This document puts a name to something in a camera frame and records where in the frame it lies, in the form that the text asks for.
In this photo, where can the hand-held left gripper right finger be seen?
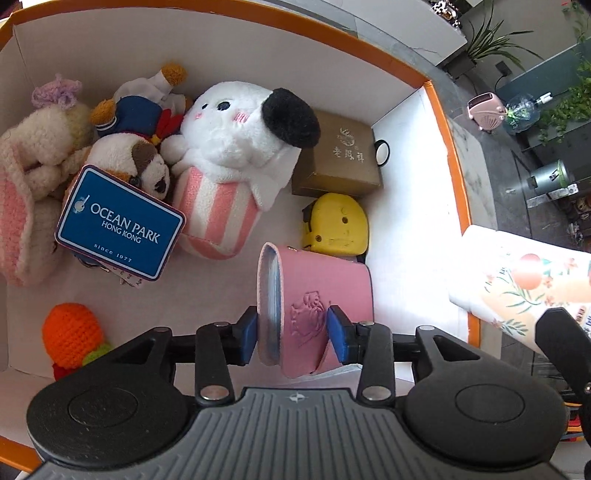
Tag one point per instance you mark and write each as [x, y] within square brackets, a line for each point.
[339, 334]

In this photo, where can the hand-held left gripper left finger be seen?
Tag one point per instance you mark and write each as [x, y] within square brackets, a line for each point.
[247, 334]

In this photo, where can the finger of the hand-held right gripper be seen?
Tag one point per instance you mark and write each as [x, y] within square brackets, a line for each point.
[563, 337]

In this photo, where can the pink leather pouch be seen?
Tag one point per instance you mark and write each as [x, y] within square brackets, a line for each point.
[323, 286]

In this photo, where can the floral printed packet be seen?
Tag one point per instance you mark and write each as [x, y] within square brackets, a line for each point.
[517, 281]

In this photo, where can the white cardboard box orange rim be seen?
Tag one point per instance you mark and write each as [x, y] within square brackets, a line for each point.
[406, 217]

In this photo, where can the orange crochet toy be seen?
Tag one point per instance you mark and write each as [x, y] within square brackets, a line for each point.
[69, 330]

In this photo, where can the white plush dog black ear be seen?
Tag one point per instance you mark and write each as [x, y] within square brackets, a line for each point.
[231, 138]

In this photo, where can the yellow tape measure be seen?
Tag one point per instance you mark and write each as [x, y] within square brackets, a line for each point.
[337, 226]

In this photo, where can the metal canister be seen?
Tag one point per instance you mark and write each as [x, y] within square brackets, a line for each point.
[549, 180]

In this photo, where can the blue card tag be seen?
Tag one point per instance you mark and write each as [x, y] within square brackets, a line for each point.
[120, 226]

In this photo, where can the brown gift box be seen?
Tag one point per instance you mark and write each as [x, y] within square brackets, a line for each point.
[341, 157]

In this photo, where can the brown white puppy plush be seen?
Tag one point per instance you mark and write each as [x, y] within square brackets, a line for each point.
[147, 161]

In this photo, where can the hanging green vine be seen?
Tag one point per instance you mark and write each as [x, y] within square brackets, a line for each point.
[570, 106]

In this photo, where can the sailor duck plush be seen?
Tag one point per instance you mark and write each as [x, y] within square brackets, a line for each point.
[138, 99]

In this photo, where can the cream crochet rabbit pink ears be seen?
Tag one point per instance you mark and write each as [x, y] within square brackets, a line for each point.
[41, 138]

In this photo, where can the tall potted floor plant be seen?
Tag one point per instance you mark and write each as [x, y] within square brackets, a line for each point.
[489, 41]

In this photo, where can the black white cow figure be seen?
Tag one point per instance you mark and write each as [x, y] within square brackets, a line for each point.
[445, 8]

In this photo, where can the wall socket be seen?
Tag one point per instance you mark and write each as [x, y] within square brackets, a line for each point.
[503, 69]

